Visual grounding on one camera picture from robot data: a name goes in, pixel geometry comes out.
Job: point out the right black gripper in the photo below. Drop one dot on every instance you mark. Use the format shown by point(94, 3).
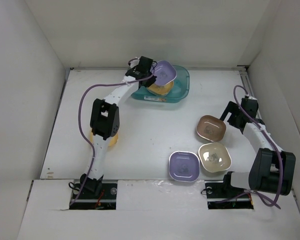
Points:
point(232, 107)

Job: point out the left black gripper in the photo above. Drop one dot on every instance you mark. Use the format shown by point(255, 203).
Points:
point(151, 81)

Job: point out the light purple plate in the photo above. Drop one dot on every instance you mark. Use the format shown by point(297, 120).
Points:
point(164, 73)

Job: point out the yellow plate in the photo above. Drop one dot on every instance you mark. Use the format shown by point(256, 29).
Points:
point(112, 141)
point(160, 90)

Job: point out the brown plate with panda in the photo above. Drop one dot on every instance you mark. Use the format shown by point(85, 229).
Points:
point(211, 128)

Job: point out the dark purple plate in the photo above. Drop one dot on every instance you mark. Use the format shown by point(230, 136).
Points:
point(184, 166)

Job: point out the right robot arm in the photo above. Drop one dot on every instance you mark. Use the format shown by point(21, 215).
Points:
point(272, 167)

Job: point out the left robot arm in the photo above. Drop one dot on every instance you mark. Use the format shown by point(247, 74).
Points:
point(105, 118)

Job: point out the teal plastic bin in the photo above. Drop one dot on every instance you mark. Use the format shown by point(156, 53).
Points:
point(178, 92)

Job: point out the beige plate front right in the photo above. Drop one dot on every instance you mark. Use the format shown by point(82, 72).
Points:
point(214, 157)

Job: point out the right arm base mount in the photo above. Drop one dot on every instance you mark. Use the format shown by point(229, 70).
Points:
point(221, 196)

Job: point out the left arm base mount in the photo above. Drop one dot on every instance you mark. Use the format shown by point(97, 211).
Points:
point(106, 200)

